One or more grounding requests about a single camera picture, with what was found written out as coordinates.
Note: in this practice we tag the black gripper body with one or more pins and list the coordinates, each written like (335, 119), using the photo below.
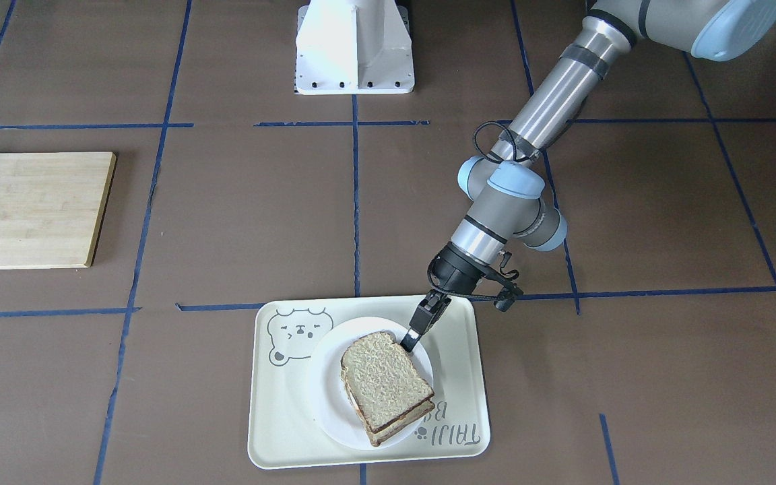
(454, 270)

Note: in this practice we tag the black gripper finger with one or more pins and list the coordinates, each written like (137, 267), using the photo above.
(429, 311)

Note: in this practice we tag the bread slice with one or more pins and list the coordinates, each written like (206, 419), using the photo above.
(376, 357)
(386, 407)

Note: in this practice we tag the white round plate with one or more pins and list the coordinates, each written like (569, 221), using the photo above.
(328, 399)

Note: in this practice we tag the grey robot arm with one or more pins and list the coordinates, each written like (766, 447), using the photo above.
(505, 192)

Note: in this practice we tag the cream bear tray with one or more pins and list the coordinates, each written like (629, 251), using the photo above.
(282, 429)

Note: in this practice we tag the wooden cutting board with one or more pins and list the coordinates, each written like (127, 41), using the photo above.
(52, 207)

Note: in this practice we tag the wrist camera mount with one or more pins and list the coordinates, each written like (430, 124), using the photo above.
(510, 291)

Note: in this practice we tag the white pole base plate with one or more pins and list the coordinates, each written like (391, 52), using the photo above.
(354, 48)

